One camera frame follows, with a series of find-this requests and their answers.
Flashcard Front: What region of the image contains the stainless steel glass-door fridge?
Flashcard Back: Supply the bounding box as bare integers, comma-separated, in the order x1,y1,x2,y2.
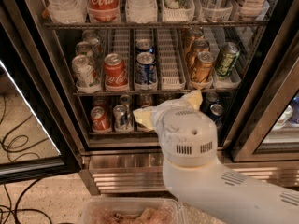
0,0,299,196

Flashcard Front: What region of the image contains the rear can left row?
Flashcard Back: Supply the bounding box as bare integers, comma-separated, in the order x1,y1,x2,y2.
82,30,103,59

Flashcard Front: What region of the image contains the clear water bottle left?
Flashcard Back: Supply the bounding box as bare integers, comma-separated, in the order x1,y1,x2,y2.
48,0,87,24

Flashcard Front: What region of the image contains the clear water bottle centre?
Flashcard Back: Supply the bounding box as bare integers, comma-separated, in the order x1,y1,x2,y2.
125,0,158,23

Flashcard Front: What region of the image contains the front white sprite can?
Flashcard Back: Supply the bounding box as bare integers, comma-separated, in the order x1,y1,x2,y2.
72,55,99,88

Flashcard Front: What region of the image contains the front gold can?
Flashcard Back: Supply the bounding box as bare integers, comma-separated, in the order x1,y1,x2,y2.
191,51,215,83

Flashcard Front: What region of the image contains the front red can bottom shelf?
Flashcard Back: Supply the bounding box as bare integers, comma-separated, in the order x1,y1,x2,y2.
91,106,110,133

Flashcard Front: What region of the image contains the white label bottle top right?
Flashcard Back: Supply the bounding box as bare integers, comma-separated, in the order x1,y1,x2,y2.
237,0,265,21

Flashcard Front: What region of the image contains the gold can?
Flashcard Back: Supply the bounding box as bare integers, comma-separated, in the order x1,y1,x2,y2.
191,51,215,83
183,28,204,54
186,39,210,67

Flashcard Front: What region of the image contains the middle gold can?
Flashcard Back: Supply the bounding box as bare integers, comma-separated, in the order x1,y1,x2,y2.
186,39,210,67

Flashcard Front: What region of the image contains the blue pepsi can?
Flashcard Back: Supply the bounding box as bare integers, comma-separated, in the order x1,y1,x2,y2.
135,39,154,54
135,52,157,85

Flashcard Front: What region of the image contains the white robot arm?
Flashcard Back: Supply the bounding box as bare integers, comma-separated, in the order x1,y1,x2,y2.
133,90,299,224

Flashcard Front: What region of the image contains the empty white shelf tray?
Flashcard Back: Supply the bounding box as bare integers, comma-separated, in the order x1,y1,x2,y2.
157,29,186,91

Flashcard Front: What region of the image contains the right fridge glass door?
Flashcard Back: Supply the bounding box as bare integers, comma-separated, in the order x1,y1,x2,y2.
229,0,299,162

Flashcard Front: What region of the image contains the front silver blue can bottom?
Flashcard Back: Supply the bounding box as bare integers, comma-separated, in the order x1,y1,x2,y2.
113,105,127,130

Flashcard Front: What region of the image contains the rear orange can bottom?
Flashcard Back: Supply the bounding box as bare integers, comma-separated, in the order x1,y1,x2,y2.
138,93,153,106

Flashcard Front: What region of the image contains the clear bin with brown items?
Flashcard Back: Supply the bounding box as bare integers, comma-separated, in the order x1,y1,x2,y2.
78,197,189,224

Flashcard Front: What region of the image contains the black floor cable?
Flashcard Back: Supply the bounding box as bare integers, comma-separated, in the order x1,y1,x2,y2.
0,93,54,224

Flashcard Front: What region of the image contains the coca-cola bottle top shelf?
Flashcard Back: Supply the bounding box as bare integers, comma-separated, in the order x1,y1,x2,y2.
87,0,120,22

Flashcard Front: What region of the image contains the rear blue can bottom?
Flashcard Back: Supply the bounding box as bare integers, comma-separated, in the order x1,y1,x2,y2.
201,91,219,113

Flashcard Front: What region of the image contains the red coca-cola can middle shelf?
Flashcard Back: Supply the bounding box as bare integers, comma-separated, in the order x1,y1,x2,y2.
104,53,128,87

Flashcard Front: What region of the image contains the clear water bottle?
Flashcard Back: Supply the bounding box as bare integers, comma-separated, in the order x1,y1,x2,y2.
125,0,158,23
48,0,87,24

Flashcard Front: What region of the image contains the green can middle shelf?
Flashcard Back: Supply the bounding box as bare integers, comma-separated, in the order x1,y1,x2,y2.
215,42,240,78

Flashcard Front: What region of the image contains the open fridge door left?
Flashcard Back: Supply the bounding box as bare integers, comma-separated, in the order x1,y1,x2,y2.
0,27,79,184

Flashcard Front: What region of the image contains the rear red can bottom shelf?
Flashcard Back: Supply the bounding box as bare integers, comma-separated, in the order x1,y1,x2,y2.
93,96,107,109

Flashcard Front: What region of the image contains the middle white can left row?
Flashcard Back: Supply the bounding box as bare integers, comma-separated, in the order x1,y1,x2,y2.
76,41,93,60

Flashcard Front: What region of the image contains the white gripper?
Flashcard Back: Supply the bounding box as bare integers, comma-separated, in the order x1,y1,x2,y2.
133,90,218,167

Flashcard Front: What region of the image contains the rear gold can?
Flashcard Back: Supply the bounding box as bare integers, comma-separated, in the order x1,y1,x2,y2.
183,28,204,54

